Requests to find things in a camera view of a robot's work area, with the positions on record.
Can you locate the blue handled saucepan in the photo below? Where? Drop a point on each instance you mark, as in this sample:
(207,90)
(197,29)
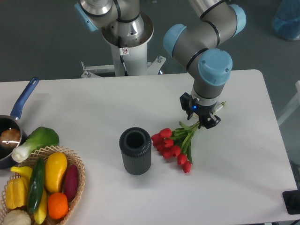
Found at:
(12,121)

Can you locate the red tulip bouquet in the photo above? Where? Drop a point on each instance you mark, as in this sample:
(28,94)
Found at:
(177,144)

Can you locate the brown patty in pan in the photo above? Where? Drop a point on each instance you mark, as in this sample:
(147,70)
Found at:
(10,138)

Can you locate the yellow banana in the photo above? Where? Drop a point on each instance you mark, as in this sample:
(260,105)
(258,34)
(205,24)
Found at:
(40,214)

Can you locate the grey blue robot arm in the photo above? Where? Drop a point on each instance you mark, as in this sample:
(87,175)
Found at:
(197,49)

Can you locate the white garlic bulb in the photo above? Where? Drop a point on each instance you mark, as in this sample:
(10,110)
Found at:
(17,217)

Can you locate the woven wicker basket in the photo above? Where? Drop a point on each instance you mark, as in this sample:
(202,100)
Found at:
(73,159)

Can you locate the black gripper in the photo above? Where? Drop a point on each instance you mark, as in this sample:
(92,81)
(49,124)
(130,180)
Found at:
(192,106)

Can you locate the orange fruit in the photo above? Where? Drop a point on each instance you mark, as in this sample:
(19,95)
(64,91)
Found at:
(57,205)

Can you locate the green bok choy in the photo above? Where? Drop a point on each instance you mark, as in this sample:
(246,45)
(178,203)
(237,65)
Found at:
(39,138)

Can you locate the white furniture frame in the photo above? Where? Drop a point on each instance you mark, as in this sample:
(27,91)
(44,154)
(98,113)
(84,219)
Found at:
(290,107)

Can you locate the black device at edge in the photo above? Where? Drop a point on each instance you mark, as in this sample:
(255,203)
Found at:
(292,201)

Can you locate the green cucumber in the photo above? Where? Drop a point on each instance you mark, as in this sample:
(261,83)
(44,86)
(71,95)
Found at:
(36,186)

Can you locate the blue plastic bag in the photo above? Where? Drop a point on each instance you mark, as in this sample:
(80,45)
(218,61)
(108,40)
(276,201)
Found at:
(286,22)

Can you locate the purple sweet potato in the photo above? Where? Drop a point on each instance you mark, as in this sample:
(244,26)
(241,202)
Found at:
(71,182)

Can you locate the dark ribbed vase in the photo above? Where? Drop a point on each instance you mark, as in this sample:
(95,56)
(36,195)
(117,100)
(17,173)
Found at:
(135,147)

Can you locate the yellow bell pepper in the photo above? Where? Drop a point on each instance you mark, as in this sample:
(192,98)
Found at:
(17,193)

